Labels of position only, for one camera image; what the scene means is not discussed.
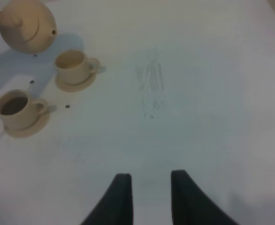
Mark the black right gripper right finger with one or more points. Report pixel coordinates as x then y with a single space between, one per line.
191 206

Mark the beige far teacup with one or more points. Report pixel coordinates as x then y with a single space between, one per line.
74 67

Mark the beige teapot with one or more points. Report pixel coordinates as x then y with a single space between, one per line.
27 26

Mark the beige near teacup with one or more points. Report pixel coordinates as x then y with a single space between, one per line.
20 111

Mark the beige far saucer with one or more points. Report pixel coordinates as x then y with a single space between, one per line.
76 85

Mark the beige teacup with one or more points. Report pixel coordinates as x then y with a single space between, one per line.
74 67
20 111

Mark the beige near saucer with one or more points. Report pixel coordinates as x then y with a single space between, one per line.
33 129

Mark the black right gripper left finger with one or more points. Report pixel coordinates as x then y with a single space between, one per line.
116 205

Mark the beige saucer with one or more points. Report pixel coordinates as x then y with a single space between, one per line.
76 85
33 129

